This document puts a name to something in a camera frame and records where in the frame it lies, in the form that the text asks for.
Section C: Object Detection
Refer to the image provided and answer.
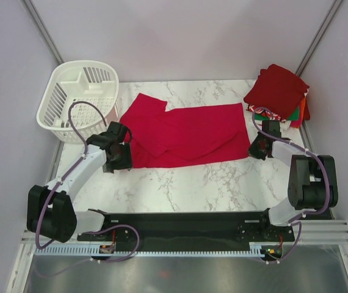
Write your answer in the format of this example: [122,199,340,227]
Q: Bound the crimson red t shirt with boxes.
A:
[120,93,250,168]

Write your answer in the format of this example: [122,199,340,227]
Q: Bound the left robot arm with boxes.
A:
[27,121,132,243]

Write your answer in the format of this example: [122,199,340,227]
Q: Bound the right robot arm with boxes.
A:
[248,120,339,241]

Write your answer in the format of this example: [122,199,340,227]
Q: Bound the white folded shirt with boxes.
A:
[255,119,291,131]

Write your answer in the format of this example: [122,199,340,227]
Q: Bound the red patterned folded shirt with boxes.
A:
[247,104,286,123]

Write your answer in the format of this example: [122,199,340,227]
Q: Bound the orange folded shirt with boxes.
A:
[290,98,311,129]

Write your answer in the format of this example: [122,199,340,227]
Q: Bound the green folded shirt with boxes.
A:
[251,106,303,123]

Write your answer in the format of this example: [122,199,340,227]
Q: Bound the white plastic laundry basket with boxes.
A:
[36,60,119,144]

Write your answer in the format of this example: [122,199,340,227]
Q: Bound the dark red folded shirt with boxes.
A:
[244,64,310,119]

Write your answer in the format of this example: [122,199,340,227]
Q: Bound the aluminium frame rail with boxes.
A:
[21,218,348,245]

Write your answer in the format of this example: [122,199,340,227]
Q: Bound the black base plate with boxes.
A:
[77,211,295,251]

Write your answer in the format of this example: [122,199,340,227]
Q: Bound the slotted cable duct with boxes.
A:
[35,242,283,258]

